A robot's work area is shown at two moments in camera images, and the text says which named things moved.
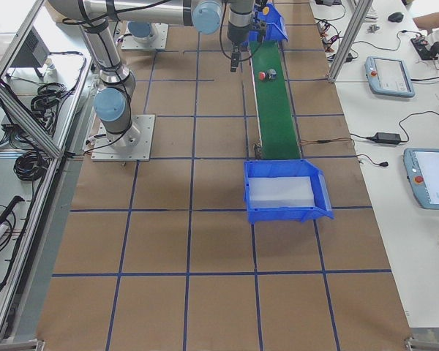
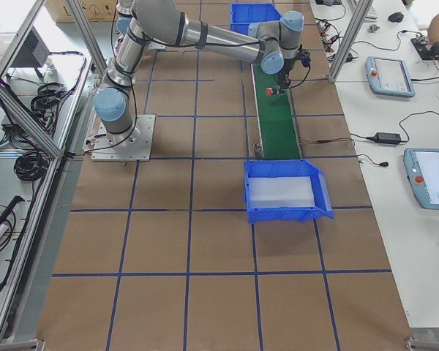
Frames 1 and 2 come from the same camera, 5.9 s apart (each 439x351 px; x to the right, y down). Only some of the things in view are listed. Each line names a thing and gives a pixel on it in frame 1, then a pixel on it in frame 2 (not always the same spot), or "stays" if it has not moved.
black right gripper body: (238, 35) -> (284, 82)
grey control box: (34, 53) stays
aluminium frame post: (351, 36) stays
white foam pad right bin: (267, 191) stays
